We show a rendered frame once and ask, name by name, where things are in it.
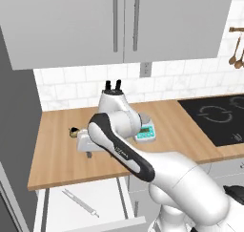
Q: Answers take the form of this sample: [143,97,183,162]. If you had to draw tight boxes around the black hob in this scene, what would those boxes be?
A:
[177,95,244,148]

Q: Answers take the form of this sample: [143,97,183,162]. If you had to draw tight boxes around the grey base cupboard door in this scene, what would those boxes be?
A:
[128,174,161,219]

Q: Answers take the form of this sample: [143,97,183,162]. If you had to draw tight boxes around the grey base drawer front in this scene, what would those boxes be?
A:
[200,158,244,181]

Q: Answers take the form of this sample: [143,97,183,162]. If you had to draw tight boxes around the silver tongs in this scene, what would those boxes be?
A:
[61,188,100,219]

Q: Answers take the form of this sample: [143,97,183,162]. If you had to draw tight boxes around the grey bar cupboard handle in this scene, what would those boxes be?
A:
[112,0,119,53]
[132,0,141,53]

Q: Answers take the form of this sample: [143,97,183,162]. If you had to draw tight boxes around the small olive and black object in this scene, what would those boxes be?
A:
[69,126,80,138]

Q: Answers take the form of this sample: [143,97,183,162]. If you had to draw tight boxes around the wooden hanging spoon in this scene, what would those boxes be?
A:
[234,48,244,70]
[228,32,243,66]

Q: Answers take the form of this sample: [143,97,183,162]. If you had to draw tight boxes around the open white drawer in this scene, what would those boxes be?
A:
[32,176,148,232]

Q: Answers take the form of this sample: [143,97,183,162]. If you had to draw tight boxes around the grey wall socket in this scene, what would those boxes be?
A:
[139,61,153,78]

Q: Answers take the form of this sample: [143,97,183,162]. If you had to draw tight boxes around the dark grey fridge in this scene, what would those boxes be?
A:
[0,27,44,232]

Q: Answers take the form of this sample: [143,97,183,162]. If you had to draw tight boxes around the teal and white kitchen scale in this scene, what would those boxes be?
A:
[134,112,157,144]

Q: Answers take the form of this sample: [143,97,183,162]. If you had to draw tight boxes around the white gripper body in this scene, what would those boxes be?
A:
[76,128,107,154]

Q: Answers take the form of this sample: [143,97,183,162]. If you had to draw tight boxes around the wide grey cupboard door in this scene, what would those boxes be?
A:
[0,0,126,72]

